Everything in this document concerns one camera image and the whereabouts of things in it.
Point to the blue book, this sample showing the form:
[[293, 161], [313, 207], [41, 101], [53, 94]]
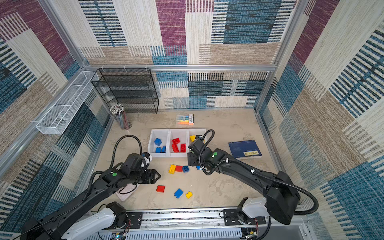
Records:
[[245, 149]]

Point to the highlighter marker pack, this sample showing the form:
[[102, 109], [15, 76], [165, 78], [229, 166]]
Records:
[[185, 119]]

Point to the white right bin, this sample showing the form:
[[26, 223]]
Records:
[[194, 132]]

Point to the small yellow lego front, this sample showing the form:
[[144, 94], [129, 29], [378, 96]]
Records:
[[189, 194]]

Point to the blue lego front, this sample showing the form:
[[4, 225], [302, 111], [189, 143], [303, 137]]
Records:
[[178, 193]]

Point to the pencil cup with pencils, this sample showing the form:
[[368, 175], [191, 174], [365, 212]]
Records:
[[120, 116]]

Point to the white middle bin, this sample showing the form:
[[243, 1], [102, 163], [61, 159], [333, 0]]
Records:
[[182, 135]]

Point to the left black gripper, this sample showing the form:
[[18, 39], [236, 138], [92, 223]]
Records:
[[151, 176]]

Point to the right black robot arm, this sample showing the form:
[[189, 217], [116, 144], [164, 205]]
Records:
[[282, 200]]

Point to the pink white calculator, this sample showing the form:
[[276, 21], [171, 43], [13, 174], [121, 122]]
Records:
[[125, 192]]

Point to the long red lego brick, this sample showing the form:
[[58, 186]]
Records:
[[175, 148]]

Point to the red square lego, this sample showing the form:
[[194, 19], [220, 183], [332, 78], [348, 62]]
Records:
[[179, 169]]

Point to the white bin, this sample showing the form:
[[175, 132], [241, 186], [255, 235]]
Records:
[[182, 135], [194, 132], [163, 135]]

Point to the dark blue hollow lego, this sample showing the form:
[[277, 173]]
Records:
[[186, 169]]

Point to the black wire shelf rack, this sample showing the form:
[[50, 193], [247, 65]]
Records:
[[133, 88]]

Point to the small red lego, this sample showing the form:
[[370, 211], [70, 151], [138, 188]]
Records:
[[160, 189]]

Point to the hollow yellow lego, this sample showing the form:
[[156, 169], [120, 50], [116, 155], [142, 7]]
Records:
[[172, 169]]

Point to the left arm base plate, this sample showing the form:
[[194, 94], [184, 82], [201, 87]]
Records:
[[132, 220]]

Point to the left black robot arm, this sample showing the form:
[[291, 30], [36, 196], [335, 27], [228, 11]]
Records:
[[68, 223]]

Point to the white mesh wall basket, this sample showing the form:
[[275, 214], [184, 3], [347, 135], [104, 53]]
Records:
[[59, 116]]

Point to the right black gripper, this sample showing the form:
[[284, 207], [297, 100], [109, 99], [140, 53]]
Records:
[[192, 160]]

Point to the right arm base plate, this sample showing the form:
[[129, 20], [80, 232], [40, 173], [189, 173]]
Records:
[[233, 218]]

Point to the white left bin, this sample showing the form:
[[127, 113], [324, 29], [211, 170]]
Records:
[[163, 135]]

